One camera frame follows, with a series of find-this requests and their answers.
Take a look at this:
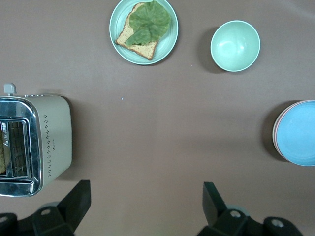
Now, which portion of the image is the blue plate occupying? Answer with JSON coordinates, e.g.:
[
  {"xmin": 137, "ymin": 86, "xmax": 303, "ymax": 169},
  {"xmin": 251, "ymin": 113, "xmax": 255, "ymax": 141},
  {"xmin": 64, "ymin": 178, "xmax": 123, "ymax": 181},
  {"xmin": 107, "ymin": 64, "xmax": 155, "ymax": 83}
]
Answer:
[{"xmin": 275, "ymin": 101, "xmax": 315, "ymax": 167}]

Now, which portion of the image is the beige and chrome toaster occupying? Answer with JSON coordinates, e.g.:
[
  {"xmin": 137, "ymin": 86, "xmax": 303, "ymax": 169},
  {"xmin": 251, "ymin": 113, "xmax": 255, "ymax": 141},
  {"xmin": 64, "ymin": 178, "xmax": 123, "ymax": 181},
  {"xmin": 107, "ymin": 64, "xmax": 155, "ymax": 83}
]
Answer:
[{"xmin": 0, "ymin": 83, "xmax": 73, "ymax": 198}]

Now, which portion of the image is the pink plate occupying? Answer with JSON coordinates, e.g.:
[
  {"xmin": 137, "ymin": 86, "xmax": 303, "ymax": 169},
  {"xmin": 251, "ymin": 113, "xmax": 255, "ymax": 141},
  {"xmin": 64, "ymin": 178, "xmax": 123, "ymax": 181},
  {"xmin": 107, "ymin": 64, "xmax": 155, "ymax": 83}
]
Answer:
[{"xmin": 272, "ymin": 100, "xmax": 315, "ymax": 165}]

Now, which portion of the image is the brown bread slice with lettuce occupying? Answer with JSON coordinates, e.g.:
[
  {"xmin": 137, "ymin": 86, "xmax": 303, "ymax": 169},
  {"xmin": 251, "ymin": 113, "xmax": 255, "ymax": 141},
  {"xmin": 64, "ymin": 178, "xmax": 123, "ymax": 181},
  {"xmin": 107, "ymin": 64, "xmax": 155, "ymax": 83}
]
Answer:
[{"xmin": 115, "ymin": 2, "xmax": 159, "ymax": 61}]

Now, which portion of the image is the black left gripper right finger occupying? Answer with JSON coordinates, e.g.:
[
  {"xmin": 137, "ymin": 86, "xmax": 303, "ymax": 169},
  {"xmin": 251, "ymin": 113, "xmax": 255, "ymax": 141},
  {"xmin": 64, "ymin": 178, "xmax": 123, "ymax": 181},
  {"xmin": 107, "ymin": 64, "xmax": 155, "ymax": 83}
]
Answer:
[{"xmin": 196, "ymin": 181, "xmax": 265, "ymax": 236}]

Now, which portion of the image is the brown table mat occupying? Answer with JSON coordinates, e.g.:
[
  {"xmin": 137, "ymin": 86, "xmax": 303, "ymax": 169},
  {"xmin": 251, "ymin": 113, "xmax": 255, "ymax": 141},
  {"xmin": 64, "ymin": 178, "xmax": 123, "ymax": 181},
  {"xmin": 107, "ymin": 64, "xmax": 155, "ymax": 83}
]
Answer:
[{"xmin": 0, "ymin": 0, "xmax": 315, "ymax": 236}]

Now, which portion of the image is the green plate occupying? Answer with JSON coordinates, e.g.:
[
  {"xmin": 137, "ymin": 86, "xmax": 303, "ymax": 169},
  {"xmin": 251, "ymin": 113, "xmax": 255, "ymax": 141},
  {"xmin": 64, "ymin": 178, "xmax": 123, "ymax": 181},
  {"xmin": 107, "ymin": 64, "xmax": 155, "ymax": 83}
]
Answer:
[{"xmin": 109, "ymin": 0, "xmax": 179, "ymax": 66}]

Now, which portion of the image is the green bowl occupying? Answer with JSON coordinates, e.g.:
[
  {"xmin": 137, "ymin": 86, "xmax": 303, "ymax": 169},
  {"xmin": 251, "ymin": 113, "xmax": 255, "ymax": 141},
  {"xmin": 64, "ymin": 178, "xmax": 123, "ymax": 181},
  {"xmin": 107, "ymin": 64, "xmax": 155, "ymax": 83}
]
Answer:
[{"xmin": 210, "ymin": 20, "xmax": 261, "ymax": 73}]

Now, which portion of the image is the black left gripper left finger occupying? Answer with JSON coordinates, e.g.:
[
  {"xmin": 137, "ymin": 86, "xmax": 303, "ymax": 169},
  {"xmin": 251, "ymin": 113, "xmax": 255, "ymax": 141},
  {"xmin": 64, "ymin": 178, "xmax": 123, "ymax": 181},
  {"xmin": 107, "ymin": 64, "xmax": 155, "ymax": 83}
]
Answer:
[{"xmin": 31, "ymin": 180, "xmax": 92, "ymax": 236}]

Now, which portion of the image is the green lettuce leaf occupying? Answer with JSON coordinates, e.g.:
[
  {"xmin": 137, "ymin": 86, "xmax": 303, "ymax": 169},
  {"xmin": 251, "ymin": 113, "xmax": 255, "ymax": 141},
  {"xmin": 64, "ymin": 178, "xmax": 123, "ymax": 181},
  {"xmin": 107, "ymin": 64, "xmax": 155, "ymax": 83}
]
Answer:
[{"xmin": 125, "ymin": 0, "xmax": 172, "ymax": 47}]

